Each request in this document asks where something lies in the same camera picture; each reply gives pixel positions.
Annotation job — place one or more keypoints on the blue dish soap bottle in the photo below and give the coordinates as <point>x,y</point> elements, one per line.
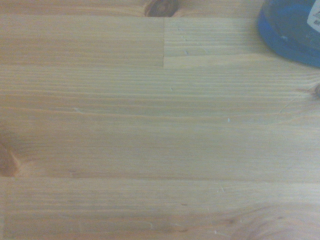
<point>285,27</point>

